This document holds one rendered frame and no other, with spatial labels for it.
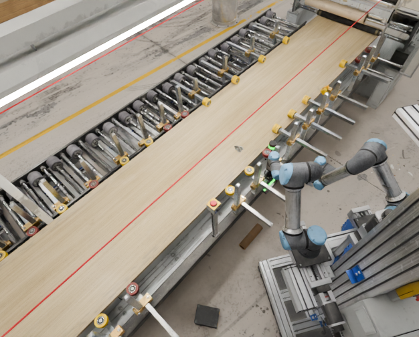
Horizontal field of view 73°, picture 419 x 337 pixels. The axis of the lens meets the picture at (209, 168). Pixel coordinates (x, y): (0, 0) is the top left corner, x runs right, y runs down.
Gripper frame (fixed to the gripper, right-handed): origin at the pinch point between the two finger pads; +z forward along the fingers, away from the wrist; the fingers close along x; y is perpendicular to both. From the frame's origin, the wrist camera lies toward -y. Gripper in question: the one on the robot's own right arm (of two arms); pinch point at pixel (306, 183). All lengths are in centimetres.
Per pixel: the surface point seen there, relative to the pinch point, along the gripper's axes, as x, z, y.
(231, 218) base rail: -61, 12, -30
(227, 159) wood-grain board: -28, -8, -62
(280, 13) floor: 366, 79, -261
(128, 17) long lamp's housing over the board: -89, -154, -58
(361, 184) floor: 97, 83, 35
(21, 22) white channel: -120, -164, -62
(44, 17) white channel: -114, -164, -59
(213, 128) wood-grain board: -9, -9, -96
